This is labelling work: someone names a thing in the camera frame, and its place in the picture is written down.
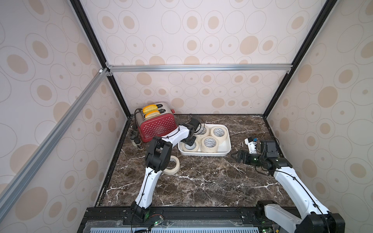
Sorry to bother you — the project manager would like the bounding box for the masking tape roll three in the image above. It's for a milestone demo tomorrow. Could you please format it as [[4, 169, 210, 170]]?
[[163, 155, 180, 175]]

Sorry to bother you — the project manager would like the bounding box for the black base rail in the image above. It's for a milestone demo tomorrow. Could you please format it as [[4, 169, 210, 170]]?
[[77, 205, 304, 233]]

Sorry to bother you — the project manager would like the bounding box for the yellow toast slice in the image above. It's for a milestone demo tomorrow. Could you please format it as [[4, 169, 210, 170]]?
[[142, 104, 162, 114], [144, 110, 161, 119]]

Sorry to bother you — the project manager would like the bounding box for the left slanted aluminium bar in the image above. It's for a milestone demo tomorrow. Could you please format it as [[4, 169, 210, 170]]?
[[1, 68, 109, 221]]

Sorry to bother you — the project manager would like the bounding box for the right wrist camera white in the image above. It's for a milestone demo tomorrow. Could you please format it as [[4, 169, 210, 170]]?
[[244, 137, 259, 154]]

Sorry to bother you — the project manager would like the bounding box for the small dark sauce bottle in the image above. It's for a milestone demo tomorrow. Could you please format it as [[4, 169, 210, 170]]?
[[130, 132, 144, 150]]

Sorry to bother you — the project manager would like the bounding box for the masking tape roll two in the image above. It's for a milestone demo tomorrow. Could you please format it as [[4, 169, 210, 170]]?
[[210, 125, 228, 144]]

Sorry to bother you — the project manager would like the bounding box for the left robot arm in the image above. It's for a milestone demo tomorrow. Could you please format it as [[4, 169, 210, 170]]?
[[131, 118, 202, 223]]

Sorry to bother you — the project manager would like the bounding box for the black left frame post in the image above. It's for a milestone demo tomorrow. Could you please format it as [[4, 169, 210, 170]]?
[[69, 0, 131, 118]]

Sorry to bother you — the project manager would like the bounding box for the white plastic storage tray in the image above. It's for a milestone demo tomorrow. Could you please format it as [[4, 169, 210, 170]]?
[[178, 124, 231, 157]]

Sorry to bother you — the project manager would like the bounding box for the black frame post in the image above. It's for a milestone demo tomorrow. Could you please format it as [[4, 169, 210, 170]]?
[[263, 0, 338, 119], [69, 0, 131, 118]]

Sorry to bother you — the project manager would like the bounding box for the horizontal aluminium frame bar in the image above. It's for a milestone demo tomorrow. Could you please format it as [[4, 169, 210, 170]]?
[[109, 64, 293, 72]]

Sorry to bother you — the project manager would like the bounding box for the yellow toast slice front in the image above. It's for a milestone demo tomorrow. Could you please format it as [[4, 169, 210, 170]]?
[[144, 110, 161, 119]]

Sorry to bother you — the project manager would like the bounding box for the masking tape roll one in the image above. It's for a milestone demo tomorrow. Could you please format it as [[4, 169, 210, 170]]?
[[194, 125, 210, 142]]

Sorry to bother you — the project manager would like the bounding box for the red polka dot toaster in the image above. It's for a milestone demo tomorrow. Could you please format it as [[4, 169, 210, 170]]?
[[134, 102, 177, 142]]

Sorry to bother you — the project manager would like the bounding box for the yellow toast slice rear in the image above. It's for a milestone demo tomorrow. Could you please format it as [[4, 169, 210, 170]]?
[[142, 104, 162, 114]]

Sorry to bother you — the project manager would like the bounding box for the masking tape roll four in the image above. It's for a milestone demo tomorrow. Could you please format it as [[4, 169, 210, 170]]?
[[201, 136, 219, 153]]

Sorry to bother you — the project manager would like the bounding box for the black right frame post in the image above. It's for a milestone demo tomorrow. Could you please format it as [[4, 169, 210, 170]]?
[[263, 0, 338, 119]]

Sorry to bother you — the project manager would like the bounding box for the masking tape roll five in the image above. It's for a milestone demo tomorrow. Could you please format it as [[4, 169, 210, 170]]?
[[181, 140, 200, 152]]

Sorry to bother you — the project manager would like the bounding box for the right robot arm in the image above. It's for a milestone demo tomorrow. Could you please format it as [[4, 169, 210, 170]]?
[[231, 137, 345, 233]]

